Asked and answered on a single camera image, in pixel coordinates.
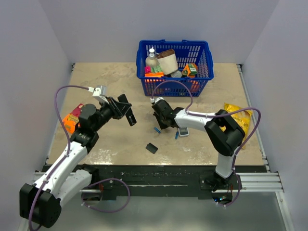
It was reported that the orange flat box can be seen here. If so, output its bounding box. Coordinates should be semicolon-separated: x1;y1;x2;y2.
145;72;164;77

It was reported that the black remote control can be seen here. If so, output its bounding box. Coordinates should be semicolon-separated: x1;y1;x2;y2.
117;94;137;126

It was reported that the blue plastic shopping basket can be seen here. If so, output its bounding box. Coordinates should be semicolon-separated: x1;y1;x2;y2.
136;39;214;97

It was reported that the metal tin can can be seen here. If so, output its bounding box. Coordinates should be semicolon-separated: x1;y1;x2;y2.
170;70;182;78

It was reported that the orange pink candy box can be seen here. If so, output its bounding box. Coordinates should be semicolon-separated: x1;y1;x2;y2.
63;103;83;134

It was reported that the white pump bottle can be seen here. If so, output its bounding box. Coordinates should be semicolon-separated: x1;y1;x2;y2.
145;47;159;67

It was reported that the green small packet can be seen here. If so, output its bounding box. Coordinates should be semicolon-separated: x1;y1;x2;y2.
151;65;163;73

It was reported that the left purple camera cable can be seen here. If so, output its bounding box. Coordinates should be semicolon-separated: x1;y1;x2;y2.
28;85;91;231

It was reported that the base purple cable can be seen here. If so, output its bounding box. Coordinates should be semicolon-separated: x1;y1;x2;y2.
215;172;241;207
81;178;131;214

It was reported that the yellow Lays chips bag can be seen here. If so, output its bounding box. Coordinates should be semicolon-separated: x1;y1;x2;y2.
224;103;253;141

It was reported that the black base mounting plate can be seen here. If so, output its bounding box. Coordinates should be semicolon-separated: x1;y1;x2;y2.
42;163;270;201

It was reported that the orange green juice carton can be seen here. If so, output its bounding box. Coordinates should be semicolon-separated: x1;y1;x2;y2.
182;63;198;78

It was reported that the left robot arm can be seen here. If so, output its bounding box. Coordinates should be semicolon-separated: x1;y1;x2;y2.
19;94;136;231

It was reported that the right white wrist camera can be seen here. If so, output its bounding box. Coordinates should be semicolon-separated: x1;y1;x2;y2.
150;97;164;104

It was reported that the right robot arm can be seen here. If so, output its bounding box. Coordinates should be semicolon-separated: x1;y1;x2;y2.
150;97;245;189

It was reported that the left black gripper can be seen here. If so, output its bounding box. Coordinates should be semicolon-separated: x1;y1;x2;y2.
92;96;131;132

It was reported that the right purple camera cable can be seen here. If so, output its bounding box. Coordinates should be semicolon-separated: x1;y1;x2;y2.
151;80;262;169

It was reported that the white brown paper bag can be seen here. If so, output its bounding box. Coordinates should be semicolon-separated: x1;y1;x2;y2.
156;49;178;75

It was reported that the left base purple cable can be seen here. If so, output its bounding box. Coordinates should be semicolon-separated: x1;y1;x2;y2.
81;178;131;214

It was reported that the white remote control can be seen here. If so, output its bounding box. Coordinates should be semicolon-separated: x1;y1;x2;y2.
178;128;189;137

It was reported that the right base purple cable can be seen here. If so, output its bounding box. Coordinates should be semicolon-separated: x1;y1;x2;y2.
215;172;241;207

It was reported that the black remote battery cover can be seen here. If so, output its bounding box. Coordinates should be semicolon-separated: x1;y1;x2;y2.
145;143;158;154

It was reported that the pink small box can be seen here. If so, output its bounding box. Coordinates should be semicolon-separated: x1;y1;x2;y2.
144;66;152;74

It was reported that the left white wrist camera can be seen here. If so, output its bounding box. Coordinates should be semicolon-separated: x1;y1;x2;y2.
88;85;108;103

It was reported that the purple camera cable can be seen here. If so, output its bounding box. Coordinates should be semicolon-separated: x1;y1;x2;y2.
151;80;262;169
28;85;91;231

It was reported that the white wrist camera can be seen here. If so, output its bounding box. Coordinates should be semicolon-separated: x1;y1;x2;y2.
150;97;164;104
88;85;108;103

